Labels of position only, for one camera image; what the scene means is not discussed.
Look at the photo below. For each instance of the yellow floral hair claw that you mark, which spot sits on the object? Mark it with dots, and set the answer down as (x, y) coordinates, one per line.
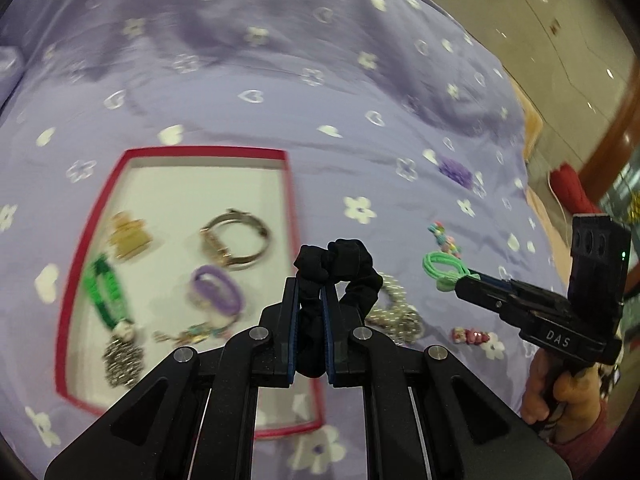
(129, 236)

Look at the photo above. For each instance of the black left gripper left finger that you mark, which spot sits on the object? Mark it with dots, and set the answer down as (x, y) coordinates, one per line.
(193, 415)

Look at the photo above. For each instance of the rose gold green watch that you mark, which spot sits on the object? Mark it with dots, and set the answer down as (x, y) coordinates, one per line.
(235, 239)

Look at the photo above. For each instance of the right hand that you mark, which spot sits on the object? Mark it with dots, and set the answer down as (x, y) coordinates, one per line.
(579, 393)

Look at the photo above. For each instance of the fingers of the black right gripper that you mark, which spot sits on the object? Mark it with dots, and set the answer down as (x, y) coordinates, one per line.
(498, 296)

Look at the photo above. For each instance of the black velvet scrunchie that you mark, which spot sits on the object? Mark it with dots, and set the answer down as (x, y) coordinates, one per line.
(337, 287)

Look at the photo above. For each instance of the red cushion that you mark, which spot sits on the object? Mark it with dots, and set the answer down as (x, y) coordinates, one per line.
(566, 186)

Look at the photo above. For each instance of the red white tray box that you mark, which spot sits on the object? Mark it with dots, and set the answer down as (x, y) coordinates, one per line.
(174, 293)

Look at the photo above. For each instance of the pink candy hair clip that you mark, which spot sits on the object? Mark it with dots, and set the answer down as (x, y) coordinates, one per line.
(469, 336)

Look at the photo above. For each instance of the white pearl hair accessory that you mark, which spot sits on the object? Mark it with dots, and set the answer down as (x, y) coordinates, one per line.
(394, 316)

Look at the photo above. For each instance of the purple floral bedsheet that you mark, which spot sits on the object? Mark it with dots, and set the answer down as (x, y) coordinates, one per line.
(365, 97)

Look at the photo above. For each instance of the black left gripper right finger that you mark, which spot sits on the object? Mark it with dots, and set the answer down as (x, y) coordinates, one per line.
(427, 416)

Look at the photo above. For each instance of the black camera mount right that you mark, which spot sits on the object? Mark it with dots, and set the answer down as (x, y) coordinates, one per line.
(600, 254)

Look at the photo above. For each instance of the purple flower hair clip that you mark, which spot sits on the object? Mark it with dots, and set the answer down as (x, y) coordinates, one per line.
(456, 172)

